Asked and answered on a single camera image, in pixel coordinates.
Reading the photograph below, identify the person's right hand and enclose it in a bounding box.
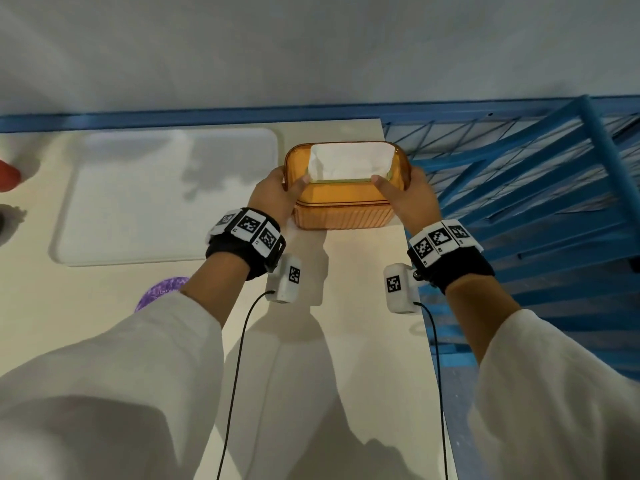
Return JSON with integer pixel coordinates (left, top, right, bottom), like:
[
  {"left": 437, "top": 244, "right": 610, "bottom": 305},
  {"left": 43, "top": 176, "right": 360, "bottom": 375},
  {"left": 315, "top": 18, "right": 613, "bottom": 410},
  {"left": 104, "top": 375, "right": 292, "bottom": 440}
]
[{"left": 371, "top": 168, "right": 443, "bottom": 236}]

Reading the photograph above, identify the orange transparent tissue box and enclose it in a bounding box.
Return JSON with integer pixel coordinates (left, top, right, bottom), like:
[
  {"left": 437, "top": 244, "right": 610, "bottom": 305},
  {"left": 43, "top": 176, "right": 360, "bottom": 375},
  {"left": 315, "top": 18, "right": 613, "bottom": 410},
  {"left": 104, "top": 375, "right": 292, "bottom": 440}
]
[{"left": 283, "top": 142, "right": 413, "bottom": 231}]

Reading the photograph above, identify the person's right forearm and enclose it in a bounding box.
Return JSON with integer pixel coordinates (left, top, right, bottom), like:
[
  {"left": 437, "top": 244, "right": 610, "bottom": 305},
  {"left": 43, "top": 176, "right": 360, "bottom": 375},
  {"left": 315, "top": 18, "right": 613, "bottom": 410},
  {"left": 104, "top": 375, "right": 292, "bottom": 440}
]
[{"left": 444, "top": 273, "right": 640, "bottom": 480}]

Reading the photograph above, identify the black cable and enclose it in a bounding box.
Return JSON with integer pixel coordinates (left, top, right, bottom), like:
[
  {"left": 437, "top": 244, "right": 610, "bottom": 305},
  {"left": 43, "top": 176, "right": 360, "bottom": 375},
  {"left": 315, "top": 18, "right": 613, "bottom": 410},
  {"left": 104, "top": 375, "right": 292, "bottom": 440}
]
[
  {"left": 216, "top": 290, "right": 276, "bottom": 480},
  {"left": 413, "top": 301, "right": 449, "bottom": 480}
]

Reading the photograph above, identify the person's left hand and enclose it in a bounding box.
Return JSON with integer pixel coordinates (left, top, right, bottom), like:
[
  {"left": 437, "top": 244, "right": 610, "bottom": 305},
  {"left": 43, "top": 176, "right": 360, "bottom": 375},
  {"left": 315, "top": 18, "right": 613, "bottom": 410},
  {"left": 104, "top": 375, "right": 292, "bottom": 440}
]
[{"left": 247, "top": 167, "right": 311, "bottom": 228}]

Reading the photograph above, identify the red round object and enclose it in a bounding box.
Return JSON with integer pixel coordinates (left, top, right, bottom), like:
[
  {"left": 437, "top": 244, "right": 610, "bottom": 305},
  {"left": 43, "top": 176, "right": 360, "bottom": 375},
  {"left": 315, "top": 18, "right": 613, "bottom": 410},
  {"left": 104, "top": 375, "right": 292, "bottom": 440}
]
[{"left": 0, "top": 160, "right": 22, "bottom": 193}]

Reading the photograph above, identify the blue metal rack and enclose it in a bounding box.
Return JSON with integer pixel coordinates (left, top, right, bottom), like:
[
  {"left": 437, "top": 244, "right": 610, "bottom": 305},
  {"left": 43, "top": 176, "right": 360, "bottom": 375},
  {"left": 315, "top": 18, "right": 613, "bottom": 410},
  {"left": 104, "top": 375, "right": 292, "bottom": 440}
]
[{"left": 0, "top": 95, "right": 640, "bottom": 381}]

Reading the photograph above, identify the person's left forearm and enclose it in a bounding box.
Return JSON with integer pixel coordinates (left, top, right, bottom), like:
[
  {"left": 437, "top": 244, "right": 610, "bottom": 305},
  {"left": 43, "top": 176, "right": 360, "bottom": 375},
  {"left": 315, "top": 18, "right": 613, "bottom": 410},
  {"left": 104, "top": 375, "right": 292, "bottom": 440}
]
[{"left": 0, "top": 252, "right": 251, "bottom": 480}]

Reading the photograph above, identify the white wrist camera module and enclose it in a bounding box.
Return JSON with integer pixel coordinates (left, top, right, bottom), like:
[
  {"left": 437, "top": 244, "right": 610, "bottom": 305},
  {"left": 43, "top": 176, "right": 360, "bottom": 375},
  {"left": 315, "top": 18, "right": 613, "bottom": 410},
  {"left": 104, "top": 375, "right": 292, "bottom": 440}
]
[
  {"left": 265, "top": 255, "right": 303, "bottom": 304},
  {"left": 383, "top": 263, "right": 422, "bottom": 315}
]

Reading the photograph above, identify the purple round lid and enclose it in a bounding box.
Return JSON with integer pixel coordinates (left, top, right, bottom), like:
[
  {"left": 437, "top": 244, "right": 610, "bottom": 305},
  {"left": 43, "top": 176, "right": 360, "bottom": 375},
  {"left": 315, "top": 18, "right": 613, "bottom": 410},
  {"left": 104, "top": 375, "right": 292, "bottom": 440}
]
[{"left": 134, "top": 277, "right": 190, "bottom": 314}]

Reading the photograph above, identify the white tissue paper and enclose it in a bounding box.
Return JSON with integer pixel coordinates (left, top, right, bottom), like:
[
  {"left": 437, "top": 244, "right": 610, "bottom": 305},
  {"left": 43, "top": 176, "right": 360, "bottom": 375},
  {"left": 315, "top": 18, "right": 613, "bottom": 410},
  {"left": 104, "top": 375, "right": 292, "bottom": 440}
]
[{"left": 307, "top": 142, "right": 397, "bottom": 183}]

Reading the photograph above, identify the white plastic tray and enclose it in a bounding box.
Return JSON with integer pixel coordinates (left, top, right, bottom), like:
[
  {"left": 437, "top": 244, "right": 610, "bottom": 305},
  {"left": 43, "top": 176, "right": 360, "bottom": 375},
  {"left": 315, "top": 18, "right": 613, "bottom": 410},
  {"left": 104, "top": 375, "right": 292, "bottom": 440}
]
[{"left": 50, "top": 128, "right": 279, "bottom": 267}]

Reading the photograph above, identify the black wristband with marker tags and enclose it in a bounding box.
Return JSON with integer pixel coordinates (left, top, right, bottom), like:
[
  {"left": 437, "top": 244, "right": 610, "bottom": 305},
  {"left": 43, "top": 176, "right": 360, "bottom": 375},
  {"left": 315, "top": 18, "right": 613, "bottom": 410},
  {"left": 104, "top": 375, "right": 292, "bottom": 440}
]
[
  {"left": 407, "top": 219, "right": 496, "bottom": 294},
  {"left": 205, "top": 208, "right": 287, "bottom": 281}
]

